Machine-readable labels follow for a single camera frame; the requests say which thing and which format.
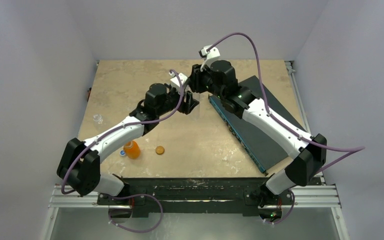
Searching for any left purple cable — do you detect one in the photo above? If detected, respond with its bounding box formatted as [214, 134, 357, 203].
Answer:
[60, 69, 185, 196]

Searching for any dark network switch box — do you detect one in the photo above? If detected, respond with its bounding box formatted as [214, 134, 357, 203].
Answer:
[208, 76, 305, 176]

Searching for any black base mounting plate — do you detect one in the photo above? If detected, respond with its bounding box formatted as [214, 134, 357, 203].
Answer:
[97, 177, 293, 221]

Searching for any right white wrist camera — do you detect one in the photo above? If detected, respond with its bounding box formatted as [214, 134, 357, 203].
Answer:
[198, 45, 221, 72]

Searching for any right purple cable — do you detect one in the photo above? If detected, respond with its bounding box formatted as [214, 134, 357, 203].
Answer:
[206, 32, 366, 173]

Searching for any orange juice bottle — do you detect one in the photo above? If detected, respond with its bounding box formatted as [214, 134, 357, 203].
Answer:
[123, 140, 141, 160]

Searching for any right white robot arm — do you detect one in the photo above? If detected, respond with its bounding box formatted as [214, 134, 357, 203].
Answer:
[189, 60, 327, 204]

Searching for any orange bottle cap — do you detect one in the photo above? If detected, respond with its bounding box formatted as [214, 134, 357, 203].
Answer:
[155, 146, 165, 155]

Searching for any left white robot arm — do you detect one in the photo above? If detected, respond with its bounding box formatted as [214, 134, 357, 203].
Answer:
[56, 83, 199, 205]

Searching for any purple cable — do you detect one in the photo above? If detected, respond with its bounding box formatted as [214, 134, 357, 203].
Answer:
[60, 69, 185, 196]
[206, 32, 366, 173]

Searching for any clear bottle near left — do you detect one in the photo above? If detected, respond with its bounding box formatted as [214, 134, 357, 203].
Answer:
[92, 114, 103, 124]

